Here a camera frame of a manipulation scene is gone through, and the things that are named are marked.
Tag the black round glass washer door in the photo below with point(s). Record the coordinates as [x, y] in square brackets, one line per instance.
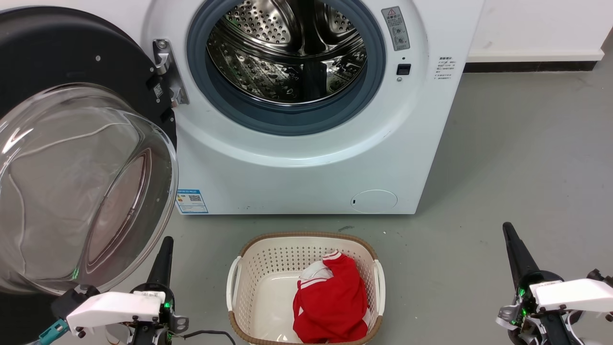
[72, 191]

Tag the metal door hinge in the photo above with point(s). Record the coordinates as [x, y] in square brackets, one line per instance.
[168, 72]

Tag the white front-load washing machine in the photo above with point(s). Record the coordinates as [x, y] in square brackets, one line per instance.
[297, 177]

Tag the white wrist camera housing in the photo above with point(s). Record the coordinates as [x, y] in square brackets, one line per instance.
[112, 306]
[572, 293]

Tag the blue energy label sticker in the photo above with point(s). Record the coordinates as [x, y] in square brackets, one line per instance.
[192, 202]

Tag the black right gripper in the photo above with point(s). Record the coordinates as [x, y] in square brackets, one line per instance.
[527, 321]

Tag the small printed text label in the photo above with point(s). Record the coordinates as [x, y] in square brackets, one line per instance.
[445, 67]

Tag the white plastic laundry basket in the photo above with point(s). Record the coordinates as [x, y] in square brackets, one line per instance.
[266, 270]

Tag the red and white garment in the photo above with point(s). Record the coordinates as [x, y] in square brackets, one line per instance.
[333, 304]

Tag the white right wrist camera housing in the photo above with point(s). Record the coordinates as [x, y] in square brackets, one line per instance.
[572, 293]

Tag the grey warning sticker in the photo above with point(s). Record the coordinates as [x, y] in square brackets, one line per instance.
[396, 28]

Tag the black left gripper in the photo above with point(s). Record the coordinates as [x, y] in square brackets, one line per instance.
[151, 335]

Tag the round white filter cover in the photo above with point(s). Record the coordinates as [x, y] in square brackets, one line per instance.
[374, 201]

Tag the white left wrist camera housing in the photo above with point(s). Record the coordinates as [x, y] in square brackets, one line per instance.
[112, 306]

